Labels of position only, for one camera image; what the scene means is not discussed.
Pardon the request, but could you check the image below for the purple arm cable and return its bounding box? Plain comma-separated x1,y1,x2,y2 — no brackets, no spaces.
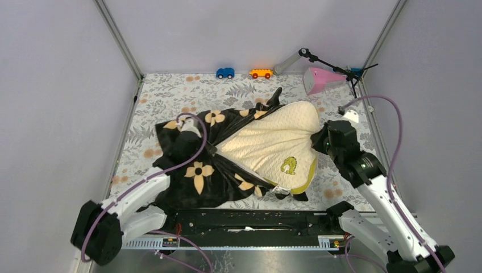
339,94,449,273
80,112,209,263

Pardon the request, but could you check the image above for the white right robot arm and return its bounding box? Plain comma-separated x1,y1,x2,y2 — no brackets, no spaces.
311,121,455,272

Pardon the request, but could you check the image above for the black floral plush pillowcase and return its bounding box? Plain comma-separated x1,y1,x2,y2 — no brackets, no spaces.
153,88,285,209

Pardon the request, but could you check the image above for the white quilted pillow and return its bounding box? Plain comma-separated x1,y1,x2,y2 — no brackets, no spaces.
216,101,321,201

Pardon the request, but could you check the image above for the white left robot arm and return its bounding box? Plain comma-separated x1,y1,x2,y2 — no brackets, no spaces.
70,131,207,266

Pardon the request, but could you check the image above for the pink and white iron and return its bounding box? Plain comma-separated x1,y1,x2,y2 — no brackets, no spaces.
302,67,346,95

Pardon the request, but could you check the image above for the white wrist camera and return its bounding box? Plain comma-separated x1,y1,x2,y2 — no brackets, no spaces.
338,107,359,125
176,117,202,138

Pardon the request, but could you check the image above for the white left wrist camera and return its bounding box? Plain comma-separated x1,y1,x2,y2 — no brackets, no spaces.
176,117,202,138

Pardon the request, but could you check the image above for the blue toy car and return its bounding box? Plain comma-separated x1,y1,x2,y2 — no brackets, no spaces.
216,68,235,79

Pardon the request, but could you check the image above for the black tripod stand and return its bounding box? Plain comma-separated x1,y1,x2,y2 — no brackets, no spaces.
298,48,378,98

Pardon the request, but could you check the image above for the yellow patch on pillow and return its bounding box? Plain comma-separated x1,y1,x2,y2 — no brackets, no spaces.
280,156,297,175

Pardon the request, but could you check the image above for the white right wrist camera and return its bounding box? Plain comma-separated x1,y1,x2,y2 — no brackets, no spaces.
338,107,359,125

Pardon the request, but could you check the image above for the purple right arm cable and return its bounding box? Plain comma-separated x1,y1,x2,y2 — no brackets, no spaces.
339,94,449,273

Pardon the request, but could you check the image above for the floral patterned table mat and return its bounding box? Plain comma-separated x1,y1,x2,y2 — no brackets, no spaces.
110,73,372,212

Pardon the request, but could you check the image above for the grey metal cylinder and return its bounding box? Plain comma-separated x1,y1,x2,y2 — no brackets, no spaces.
273,51,303,75

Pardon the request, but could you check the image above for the orange toy car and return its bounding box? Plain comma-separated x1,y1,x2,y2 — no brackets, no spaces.
249,69,273,79

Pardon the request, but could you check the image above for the white care label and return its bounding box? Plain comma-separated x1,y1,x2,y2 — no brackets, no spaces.
271,184,291,196

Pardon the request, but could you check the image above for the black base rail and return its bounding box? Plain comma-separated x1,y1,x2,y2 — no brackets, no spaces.
141,209,364,249

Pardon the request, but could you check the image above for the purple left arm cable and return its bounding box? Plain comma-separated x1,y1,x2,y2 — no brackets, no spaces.
80,112,209,263

